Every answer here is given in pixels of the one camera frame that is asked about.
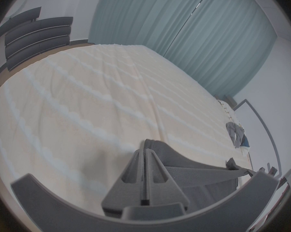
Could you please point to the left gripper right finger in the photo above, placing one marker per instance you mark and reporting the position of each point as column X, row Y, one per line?
column 164, row 190

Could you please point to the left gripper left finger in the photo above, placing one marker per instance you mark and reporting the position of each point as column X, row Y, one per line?
column 126, row 190

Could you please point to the black T-shirt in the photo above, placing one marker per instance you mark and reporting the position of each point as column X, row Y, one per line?
column 198, row 177

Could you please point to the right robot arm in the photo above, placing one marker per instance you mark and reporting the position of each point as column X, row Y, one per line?
column 272, row 170

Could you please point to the bed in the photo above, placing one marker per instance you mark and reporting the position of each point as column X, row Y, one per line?
column 87, row 105

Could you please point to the grey garment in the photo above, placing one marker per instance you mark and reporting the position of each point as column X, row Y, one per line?
column 233, row 133

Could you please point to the white garment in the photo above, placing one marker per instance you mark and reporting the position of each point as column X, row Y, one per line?
column 245, row 151

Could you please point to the dark blue garment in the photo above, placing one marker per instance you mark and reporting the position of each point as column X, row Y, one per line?
column 245, row 142

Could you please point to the white printed pillow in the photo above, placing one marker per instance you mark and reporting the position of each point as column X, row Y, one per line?
column 228, row 112

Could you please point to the grey bedside table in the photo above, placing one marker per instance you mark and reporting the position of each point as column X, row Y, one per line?
column 224, row 98

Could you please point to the blue-green curtain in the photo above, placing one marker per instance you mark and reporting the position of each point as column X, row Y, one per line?
column 227, row 45
column 140, row 16

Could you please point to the black chest of drawers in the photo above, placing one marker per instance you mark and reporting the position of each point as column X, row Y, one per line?
column 39, row 40

